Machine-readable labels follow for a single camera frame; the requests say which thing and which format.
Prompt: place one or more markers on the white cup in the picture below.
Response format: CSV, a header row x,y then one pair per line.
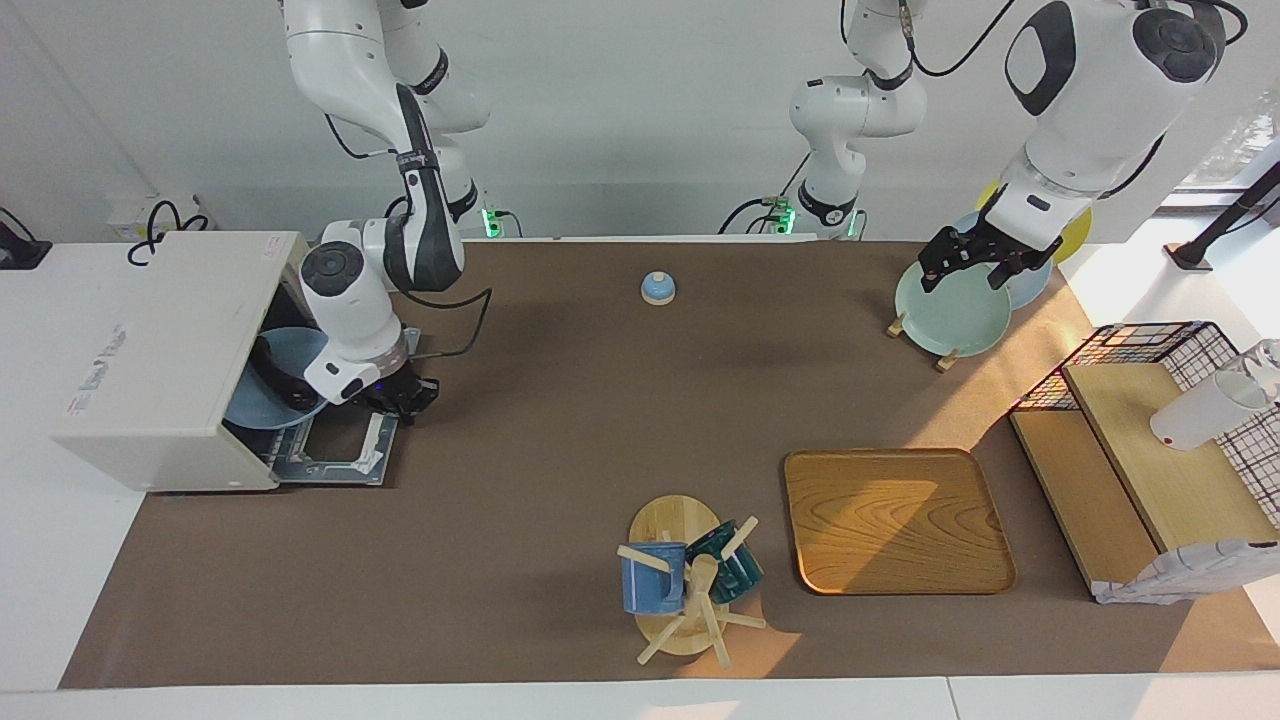
x,y
1200,415

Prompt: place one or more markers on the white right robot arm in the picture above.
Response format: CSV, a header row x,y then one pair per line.
x,y
345,290

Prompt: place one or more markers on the black pole stand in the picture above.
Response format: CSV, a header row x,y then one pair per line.
x,y
1225,225

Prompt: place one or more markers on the small blue domed bell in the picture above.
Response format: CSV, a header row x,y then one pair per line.
x,y
657,290

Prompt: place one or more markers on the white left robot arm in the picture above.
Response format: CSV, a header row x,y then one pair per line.
x,y
1090,110

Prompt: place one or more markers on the pale green plate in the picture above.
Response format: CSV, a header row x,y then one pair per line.
x,y
950,315

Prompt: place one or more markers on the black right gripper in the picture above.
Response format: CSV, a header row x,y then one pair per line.
x,y
395,392

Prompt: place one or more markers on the brown table mat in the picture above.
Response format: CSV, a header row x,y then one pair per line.
x,y
550,480

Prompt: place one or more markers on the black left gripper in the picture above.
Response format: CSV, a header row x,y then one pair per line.
x,y
985,250

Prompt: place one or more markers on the wooden serving tray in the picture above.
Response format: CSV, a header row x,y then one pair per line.
x,y
895,520

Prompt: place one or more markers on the large light blue plate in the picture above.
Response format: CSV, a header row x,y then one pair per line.
x,y
1035,285

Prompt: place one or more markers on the yellow plate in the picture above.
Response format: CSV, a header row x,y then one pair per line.
x,y
1078,235

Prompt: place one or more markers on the small light blue plate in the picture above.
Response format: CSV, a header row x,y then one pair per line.
x,y
250,410

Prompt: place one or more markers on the wooden plate rack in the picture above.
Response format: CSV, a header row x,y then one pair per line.
x,y
947,360

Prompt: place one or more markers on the cream toaster oven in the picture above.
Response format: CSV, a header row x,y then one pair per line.
x,y
160,350

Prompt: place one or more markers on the wooden mug tree stand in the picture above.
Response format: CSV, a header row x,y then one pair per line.
x,y
672,520

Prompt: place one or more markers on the dark green mug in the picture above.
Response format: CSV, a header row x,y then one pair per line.
x,y
738,575

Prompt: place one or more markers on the blue mug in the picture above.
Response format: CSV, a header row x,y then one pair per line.
x,y
650,588

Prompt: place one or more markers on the glass oven door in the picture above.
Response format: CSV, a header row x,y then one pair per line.
x,y
340,465

